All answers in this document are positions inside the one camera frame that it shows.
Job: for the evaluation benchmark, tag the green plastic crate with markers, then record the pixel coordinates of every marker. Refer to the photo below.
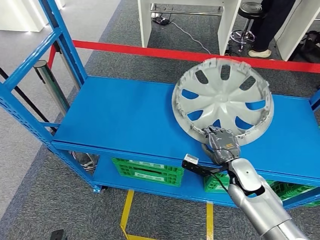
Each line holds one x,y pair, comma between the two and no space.
149,174
295,192
213,185

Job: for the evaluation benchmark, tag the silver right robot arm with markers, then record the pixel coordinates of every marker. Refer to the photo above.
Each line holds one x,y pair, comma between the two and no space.
263,205

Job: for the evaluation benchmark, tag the yellow floor tape strip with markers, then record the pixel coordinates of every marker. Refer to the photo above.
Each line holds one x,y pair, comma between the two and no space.
210,222
127,208

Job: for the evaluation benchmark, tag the black robot foot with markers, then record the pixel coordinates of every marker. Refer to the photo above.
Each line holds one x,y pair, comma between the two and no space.
59,236

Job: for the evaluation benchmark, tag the black barrier belt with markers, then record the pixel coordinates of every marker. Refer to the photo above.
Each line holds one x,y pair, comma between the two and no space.
25,96

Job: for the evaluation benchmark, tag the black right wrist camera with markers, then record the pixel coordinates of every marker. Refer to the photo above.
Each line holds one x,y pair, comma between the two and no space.
197,168

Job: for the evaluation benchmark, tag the blue metal shelf rack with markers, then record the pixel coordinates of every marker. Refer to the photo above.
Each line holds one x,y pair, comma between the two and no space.
112,116

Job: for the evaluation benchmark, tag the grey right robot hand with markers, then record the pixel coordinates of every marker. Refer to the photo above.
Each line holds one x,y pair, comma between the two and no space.
225,145

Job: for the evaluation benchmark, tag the white desk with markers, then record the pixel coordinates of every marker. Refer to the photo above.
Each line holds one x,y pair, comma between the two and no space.
295,31
226,26

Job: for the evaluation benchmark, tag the chrome stanchion post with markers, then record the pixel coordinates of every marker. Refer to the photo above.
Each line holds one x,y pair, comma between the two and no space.
71,75
51,86

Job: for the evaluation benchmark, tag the black round stool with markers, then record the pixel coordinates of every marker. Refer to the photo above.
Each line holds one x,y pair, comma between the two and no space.
250,10

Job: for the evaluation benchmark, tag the black bag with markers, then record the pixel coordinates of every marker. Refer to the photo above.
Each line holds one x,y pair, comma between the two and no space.
311,46

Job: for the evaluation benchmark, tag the red barrier belt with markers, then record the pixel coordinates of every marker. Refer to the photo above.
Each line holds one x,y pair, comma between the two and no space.
137,50

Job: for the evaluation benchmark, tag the person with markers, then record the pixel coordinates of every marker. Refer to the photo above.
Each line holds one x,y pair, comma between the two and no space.
272,23

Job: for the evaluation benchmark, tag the silver plastic hubcap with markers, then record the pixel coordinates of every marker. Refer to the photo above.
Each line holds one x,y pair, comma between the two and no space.
225,99

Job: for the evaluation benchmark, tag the black router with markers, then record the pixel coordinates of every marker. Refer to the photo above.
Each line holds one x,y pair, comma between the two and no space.
161,21

